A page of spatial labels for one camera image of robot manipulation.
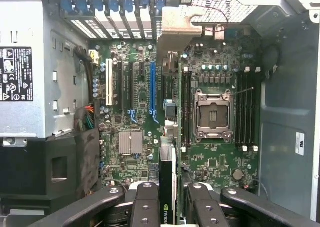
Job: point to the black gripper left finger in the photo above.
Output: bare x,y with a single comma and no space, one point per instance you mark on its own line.
145,207

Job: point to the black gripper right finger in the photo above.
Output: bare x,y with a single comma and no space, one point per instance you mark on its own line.
205,212

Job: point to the coin cell battery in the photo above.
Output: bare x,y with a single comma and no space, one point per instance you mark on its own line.
237,174

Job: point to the grey chipset heatsink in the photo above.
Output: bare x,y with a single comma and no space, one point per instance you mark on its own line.
130,142

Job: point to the CPU socket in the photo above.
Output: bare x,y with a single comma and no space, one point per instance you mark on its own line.
213,117

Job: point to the black RAM slot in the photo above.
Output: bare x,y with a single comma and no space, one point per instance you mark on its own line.
254,112
244,112
184,107
190,107
249,112
239,112

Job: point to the green motherboard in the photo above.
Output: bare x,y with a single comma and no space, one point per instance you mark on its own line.
138,97

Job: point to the white case sticker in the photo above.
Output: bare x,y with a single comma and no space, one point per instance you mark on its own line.
300,144

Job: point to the black open PC case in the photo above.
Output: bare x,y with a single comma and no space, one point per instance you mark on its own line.
287,127

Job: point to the blue expansion slot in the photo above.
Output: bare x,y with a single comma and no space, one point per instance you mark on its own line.
152,87

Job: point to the black plastic fan shroud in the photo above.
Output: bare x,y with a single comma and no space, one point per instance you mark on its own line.
30,167

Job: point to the socket locking lever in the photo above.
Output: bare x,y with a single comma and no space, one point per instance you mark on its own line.
243,91

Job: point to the white expansion slot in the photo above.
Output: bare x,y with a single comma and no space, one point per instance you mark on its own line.
109,82

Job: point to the short black expansion slot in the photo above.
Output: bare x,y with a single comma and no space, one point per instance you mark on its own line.
142,69

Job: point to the grey power supply unit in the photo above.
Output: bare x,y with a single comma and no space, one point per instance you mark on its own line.
22,117

